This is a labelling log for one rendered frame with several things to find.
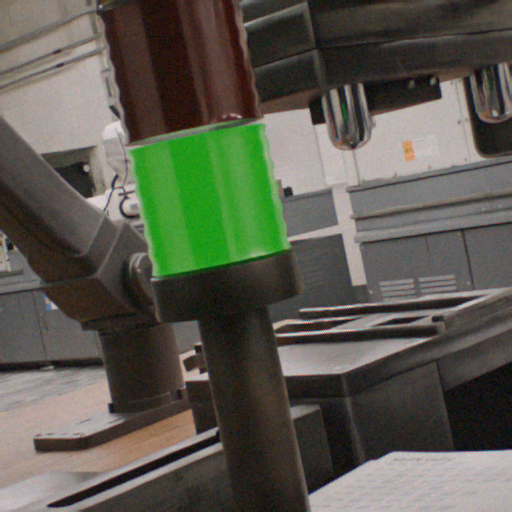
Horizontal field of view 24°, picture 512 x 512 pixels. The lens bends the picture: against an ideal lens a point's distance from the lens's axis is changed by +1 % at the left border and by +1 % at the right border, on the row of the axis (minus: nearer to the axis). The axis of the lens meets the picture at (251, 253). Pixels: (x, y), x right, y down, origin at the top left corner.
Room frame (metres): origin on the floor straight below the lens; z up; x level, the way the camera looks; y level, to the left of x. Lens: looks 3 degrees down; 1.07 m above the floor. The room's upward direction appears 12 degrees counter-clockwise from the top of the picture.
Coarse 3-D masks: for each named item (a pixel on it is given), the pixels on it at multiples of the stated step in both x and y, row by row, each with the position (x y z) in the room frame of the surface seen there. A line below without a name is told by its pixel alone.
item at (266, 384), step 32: (288, 256) 0.31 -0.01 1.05; (160, 288) 0.31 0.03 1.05; (192, 288) 0.30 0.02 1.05; (224, 288) 0.30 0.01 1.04; (256, 288) 0.30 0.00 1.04; (288, 288) 0.31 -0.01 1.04; (160, 320) 0.31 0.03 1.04; (192, 320) 0.30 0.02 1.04; (224, 320) 0.31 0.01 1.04; (256, 320) 0.31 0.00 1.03; (224, 352) 0.31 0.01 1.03; (256, 352) 0.31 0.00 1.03; (224, 384) 0.31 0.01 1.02; (256, 384) 0.31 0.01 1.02; (224, 416) 0.31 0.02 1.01; (256, 416) 0.31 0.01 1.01; (288, 416) 0.32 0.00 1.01; (224, 448) 0.32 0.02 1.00; (256, 448) 0.31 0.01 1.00; (288, 448) 0.31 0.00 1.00; (256, 480) 0.31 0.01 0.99; (288, 480) 0.31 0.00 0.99
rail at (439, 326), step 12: (408, 324) 0.57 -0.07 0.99; (420, 324) 0.56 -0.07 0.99; (432, 324) 0.55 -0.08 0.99; (276, 336) 0.62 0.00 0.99; (288, 336) 0.62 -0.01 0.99; (300, 336) 0.61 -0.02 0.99; (312, 336) 0.61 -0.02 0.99; (324, 336) 0.60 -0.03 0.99; (336, 336) 0.59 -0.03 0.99; (348, 336) 0.59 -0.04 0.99; (360, 336) 0.58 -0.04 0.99; (372, 336) 0.58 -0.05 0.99; (384, 336) 0.57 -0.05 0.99; (396, 336) 0.57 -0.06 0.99; (408, 336) 0.56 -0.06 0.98
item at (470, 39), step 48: (240, 0) 0.59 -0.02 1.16; (288, 0) 0.55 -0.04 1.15; (336, 0) 0.53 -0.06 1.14; (384, 0) 0.55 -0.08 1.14; (432, 0) 0.58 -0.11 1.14; (480, 0) 0.61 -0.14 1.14; (288, 48) 0.53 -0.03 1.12; (336, 48) 0.52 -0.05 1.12; (384, 48) 0.55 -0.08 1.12; (432, 48) 0.57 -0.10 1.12; (480, 48) 0.60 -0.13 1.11; (288, 96) 0.53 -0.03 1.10; (336, 96) 0.54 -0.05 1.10; (384, 96) 0.58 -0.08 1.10; (432, 96) 0.61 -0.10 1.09; (480, 96) 0.63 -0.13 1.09; (336, 144) 0.54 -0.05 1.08
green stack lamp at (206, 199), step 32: (256, 128) 0.31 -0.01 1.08; (160, 160) 0.30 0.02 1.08; (192, 160) 0.30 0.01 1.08; (224, 160) 0.30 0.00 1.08; (256, 160) 0.31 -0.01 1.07; (160, 192) 0.31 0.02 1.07; (192, 192) 0.30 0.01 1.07; (224, 192) 0.30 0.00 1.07; (256, 192) 0.31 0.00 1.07; (160, 224) 0.31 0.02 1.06; (192, 224) 0.30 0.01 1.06; (224, 224) 0.30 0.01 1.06; (256, 224) 0.31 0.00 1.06; (160, 256) 0.31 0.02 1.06; (192, 256) 0.30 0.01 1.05; (224, 256) 0.30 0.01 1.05; (256, 256) 0.30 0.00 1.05
